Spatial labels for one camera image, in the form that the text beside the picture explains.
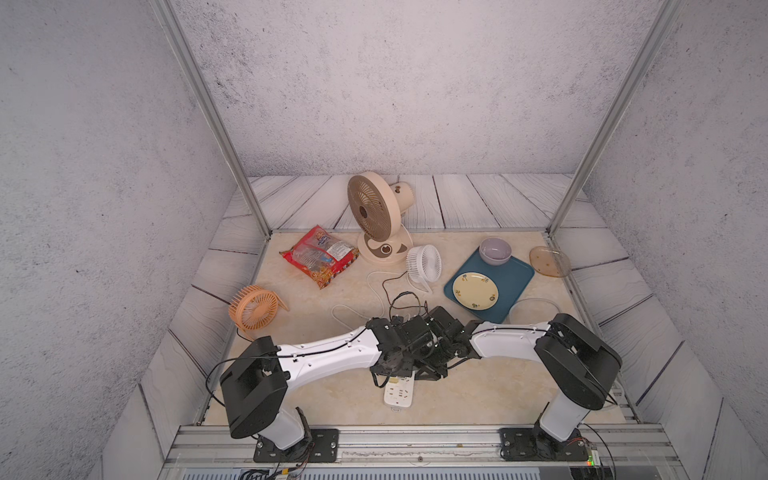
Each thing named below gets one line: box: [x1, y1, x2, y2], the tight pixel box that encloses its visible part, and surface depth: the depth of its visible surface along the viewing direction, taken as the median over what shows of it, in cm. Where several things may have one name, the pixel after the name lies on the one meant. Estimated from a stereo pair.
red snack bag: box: [279, 225, 360, 290], surface depth 109 cm
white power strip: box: [384, 371, 416, 408], surface depth 81 cm
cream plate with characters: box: [452, 272, 499, 311], surface depth 103 cm
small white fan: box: [406, 244, 442, 294], surface depth 101 cm
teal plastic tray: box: [471, 256, 535, 324], surface depth 107 cm
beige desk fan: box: [347, 172, 415, 264], surface depth 101 cm
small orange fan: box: [228, 285, 289, 331], surface depth 90 cm
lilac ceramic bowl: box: [478, 237, 512, 266], surface depth 110 cm
